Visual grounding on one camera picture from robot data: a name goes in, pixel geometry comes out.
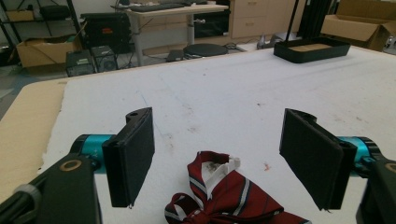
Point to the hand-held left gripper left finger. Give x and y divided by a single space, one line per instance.
130 161

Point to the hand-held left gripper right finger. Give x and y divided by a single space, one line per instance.
314 155

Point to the red striped bow tie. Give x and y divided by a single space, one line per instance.
229 194

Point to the white foam table mat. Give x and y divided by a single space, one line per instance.
224 102

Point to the black rectangular tray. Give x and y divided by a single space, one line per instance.
311 49

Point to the black electronics box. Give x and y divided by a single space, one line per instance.
79 63

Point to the black computer tower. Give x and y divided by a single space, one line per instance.
106 31

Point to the round black disc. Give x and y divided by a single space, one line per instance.
205 49

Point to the black metal stand pole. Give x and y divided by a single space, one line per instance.
292 20

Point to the large open cardboard box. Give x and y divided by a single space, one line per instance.
361 26

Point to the wooden drawer cabinet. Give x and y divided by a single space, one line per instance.
261 17

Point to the white-legged wooden desk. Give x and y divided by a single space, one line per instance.
174 18

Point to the black keyboard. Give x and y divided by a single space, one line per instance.
157 6

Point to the black bag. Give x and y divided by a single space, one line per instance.
55 11

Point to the black metal shelf rack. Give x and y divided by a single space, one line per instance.
18 25

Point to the flat cardboard box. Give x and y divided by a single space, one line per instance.
20 15

